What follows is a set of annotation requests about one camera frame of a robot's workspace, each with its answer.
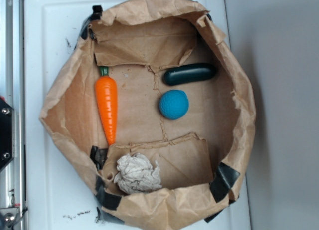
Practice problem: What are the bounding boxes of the brown paper bag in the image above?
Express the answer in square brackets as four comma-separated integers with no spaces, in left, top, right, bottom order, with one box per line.
[39,0,256,230]

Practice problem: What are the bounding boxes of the aluminium frame rail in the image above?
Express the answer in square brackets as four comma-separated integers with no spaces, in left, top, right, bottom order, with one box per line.
[0,0,28,230]

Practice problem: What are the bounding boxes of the orange toy carrot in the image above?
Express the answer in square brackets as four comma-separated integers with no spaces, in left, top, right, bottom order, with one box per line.
[95,66,118,145]

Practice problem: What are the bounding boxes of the blue dimpled ball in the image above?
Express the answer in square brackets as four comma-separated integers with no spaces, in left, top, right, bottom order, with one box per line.
[159,90,189,120]

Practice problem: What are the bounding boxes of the white plastic tray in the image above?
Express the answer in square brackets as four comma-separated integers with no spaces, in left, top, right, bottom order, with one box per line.
[23,0,252,230]

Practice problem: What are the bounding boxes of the black metal bracket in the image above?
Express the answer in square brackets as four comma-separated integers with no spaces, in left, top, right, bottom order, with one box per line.
[0,96,15,172]

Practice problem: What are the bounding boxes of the dark green toy cucumber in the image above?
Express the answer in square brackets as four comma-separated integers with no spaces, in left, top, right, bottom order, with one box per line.
[162,63,217,86]

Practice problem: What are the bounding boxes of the white paper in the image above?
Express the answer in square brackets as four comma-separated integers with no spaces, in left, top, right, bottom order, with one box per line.
[113,153,162,195]

